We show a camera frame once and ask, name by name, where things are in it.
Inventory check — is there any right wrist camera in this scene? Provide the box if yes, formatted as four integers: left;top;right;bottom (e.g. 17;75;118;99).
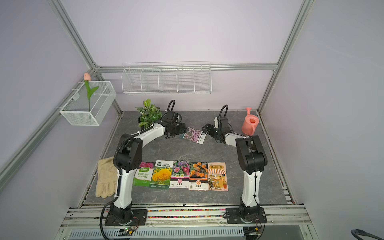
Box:
214;117;219;129

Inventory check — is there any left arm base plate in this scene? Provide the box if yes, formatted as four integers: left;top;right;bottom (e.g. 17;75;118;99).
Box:
105;209;148;226

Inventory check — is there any pink watering can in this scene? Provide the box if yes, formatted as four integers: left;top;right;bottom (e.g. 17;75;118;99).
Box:
242;108;260;136

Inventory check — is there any pink bordered seed packet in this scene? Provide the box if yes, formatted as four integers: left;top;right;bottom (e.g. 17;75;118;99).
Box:
170;161;190;189

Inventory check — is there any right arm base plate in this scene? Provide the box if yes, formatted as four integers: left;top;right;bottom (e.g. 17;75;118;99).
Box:
223;206;267;224

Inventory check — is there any purple flowers seed packet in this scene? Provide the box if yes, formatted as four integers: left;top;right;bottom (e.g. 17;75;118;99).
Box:
181;127;206;145

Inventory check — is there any potted green plant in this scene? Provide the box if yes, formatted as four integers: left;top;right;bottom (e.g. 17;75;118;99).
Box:
136;99;163;128

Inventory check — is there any artificial pink tulip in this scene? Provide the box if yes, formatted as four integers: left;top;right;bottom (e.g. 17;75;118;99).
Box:
84;73;99;111

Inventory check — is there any white mesh basket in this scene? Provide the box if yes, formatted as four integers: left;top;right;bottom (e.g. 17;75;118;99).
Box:
60;81;117;126

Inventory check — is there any beige work glove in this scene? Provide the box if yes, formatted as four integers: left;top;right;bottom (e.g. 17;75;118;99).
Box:
96;157;118;199

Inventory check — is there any marigold seed packet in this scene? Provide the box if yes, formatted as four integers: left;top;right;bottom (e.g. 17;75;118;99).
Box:
150;160;174;189

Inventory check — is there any white seed packet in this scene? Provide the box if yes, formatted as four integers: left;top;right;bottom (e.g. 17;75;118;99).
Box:
208;163;228;192

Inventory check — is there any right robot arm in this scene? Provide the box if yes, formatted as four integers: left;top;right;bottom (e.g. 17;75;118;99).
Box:
202;105;268;219

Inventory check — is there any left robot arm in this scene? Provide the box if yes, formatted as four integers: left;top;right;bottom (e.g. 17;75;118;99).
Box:
106;100;186;223

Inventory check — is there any green seed packet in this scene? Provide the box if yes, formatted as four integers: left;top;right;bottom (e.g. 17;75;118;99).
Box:
133;162;155;187

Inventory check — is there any orange seed packet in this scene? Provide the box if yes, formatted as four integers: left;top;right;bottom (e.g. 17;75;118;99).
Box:
188;162;209;191

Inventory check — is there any white wire wall shelf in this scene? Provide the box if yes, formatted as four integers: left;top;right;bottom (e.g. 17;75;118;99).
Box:
121;62;212;95

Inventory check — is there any aluminium front rail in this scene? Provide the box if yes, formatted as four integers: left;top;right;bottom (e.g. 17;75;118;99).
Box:
56;204;318;240

